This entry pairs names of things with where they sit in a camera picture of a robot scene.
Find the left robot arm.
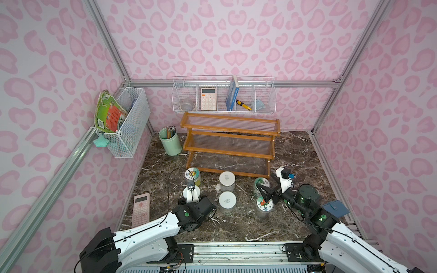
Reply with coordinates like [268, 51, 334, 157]
[74, 196, 217, 273]

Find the clear tape roll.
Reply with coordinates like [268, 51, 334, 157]
[180, 102, 196, 111]

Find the green red children's book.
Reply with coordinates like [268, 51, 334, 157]
[94, 90, 128, 133]

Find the mint green pencil cup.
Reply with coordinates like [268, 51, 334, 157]
[158, 126, 182, 156]

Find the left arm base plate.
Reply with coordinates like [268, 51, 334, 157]
[159, 244, 195, 264]

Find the white wire wall basket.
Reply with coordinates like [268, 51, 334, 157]
[171, 75, 277, 114]

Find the white remote control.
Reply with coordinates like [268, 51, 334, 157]
[132, 193, 150, 228]

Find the mint star-shaped hook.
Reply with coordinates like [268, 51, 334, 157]
[93, 134, 109, 148]

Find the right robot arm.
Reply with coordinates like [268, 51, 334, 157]
[256, 168, 421, 273]

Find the blue wallet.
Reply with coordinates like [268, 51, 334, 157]
[322, 200, 350, 218]

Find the tomato lid seed jar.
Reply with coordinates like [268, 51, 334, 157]
[256, 195, 274, 218]

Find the tall white-lid seed jar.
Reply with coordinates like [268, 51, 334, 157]
[219, 171, 236, 192]

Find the green leaf lid seed jar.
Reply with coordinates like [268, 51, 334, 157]
[253, 177, 271, 196]

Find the grey blue cloth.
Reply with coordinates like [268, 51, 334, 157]
[253, 99, 266, 111]

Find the pink white calculator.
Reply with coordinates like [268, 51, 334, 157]
[200, 88, 217, 111]

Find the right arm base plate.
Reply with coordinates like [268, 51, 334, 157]
[281, 243, 322, 262]

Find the sunflower lid seed jar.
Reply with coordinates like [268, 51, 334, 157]
[184, 167, 201, 187]

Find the yellow black utility knife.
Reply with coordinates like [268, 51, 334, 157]
[236, 100, 252, 111]

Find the white mesh side basket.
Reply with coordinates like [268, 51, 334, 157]
[97, 87, 151, 159]

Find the wooden three-tier shelf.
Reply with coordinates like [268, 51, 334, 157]
[180, 112, 281, 179]

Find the coloured pencils bundle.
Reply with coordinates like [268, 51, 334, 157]
[166, 126, 176, 139]

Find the green label jar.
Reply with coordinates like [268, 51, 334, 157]
[218, 191, 237, 215]

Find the blue book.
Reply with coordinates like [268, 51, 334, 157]
[225, 75, 240, 111]

